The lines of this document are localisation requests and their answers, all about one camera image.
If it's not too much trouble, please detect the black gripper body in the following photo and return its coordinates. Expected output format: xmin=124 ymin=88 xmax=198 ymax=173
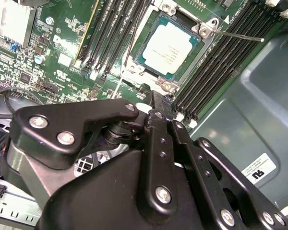
xmin=37 ymin=150 xmax=216 ymax=230

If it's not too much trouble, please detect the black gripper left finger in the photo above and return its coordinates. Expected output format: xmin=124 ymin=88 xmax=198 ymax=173
xmin=7 ymin=90 xmax=180 ymax=216

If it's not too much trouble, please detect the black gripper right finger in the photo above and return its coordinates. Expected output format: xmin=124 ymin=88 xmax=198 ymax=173
xmin=159 ymin=92 xmax=288 ymax=230

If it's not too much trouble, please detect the metal socket cover frame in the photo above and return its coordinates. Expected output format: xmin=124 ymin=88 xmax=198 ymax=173
xmin=116 ymin=68 xmax=180 ymax=104

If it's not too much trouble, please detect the thin metal locking lever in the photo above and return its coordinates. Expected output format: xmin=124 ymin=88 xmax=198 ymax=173
xmin=212 ymin=30 xmax=265 ymax=43
xmin=123 ymin=14 xmax=139 ymax=69

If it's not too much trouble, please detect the silver topped CPU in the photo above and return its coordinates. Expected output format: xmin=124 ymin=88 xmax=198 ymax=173
xmin=134 ymin=16 xmax=200 ymax=81

